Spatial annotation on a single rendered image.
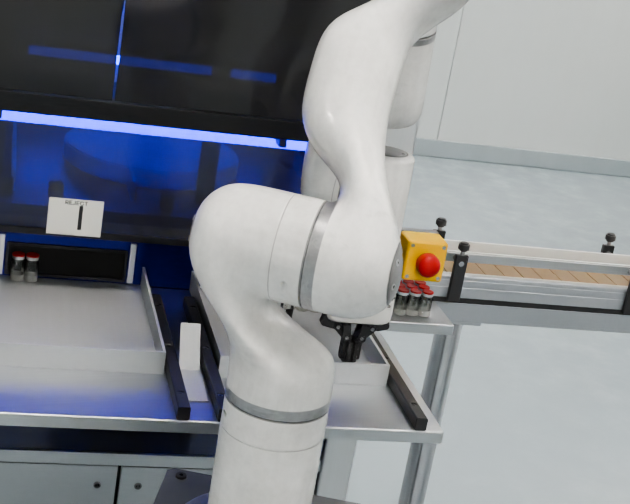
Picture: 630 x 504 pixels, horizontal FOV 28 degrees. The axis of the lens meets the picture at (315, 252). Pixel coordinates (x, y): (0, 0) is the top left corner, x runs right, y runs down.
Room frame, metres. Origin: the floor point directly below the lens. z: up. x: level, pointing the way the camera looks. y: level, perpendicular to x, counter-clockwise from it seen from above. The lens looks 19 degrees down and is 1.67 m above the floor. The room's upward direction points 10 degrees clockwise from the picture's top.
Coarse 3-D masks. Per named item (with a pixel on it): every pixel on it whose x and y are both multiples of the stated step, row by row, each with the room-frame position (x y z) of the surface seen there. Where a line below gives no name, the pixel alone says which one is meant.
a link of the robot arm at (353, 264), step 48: (384, 0) 1.41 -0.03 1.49; (432, 0) 1.42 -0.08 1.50; (336, 48) 1.38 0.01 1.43; (384, 48) 1.39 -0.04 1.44; (336, 96) 1.35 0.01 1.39; (384, 96) 1.37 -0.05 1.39; (336, 144) 1.32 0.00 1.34; (384, 144) 1.36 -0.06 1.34; (384, 192) 1.29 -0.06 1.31; (336, 240) 1.24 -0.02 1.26; (384, 240) 1.25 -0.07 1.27; (336, 288) 1.23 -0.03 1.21; (384, 288) 1.24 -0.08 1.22
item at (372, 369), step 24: (192, 288) 1.97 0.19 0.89; (312, 312) 1.99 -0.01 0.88; (216, 336) 1.74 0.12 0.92; (336, 336) 1.90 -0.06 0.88; (216, 360) 1.70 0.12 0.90; (336, 360) 1.80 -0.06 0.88; (360, 360) 1.82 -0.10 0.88; (384, 360) 1.76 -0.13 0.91; (360, 384) 1.73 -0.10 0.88; (384, 384) 1.74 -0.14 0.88
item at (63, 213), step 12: (60, 204) 1.86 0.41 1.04; (72, 204) 1.86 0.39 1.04; (84, 204) 1.87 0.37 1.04; (96, 204) 1.87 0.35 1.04; (48, 216) 1.85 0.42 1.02; (60, 216) 1.86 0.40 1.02; (72, 216) 1.86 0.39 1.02; (84, 216) 1.87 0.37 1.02; (96, 216) 1.87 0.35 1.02; (48, 228) 1.86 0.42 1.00; (60, 228) 1.86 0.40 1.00; (72, 228) 1.87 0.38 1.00; (84, 228) 1.87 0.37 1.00; (96, 228) 1.88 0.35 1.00
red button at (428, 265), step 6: (420, 258) 2.00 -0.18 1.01; (426, 258) 1.99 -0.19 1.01; (432, 258) 2.00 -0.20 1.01; (420, 264) 1.99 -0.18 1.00; (426, 264) 1.99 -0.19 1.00; (432, 264) 1.99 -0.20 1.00; (438, 264) 2.00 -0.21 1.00; (420, 270) 1.99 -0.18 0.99; (426, 270) 1.99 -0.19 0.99; (432, 270) 1.99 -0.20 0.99; (438, 270) 2.00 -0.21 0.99; (426, 276) 1.99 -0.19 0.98; (432, 276) 2.00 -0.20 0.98
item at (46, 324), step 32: (0, 288) 1.86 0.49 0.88; (32, 288) 1.88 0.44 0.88; (64, 288) 1.91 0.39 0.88; (96, 288) 1.93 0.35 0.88; (128, 288) 1.95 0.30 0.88; (0, 320) 1.74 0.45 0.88; (32, 320) 1.76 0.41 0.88; (64, 320) 1.78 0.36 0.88; (96, 320) 1.80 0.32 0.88; (128, 320) 1.82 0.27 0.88; (0, 352) 1.59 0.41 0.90; (32, 352) 1.60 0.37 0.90; (64, 352) 1.61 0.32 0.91; (96, 352) 1.63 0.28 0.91; (128, 352) 1.64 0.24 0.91; (160, 352) 1.65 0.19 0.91
